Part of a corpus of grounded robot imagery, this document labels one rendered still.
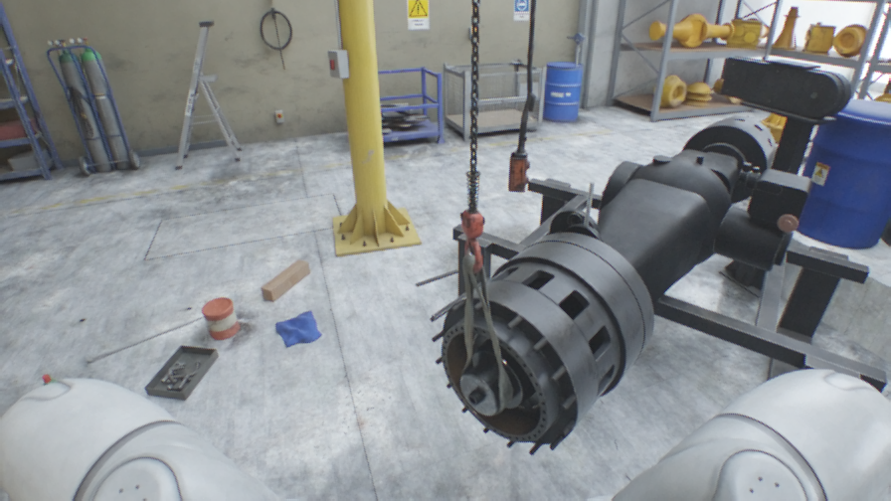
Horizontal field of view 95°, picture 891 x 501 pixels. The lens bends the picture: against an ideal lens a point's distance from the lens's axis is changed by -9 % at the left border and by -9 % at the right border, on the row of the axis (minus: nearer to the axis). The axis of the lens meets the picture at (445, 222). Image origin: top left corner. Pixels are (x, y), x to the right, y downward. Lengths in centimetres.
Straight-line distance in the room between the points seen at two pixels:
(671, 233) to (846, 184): 183
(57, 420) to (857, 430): 75
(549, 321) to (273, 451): 159
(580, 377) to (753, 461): 91
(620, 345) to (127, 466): 130
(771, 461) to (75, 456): 58
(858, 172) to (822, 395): 310
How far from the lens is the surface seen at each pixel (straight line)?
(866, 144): 358
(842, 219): 372
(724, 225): 244
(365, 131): 353
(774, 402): 55
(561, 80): 740
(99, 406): 56
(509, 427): 153
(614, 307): 145
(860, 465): 56
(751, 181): 239
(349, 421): 246
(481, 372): 135
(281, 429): 251
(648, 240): 196
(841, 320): 373
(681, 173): 240
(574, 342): 131
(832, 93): 333
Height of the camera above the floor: 189
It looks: 28 degrees down
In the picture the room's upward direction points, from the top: 1 degrees counter-clockwise
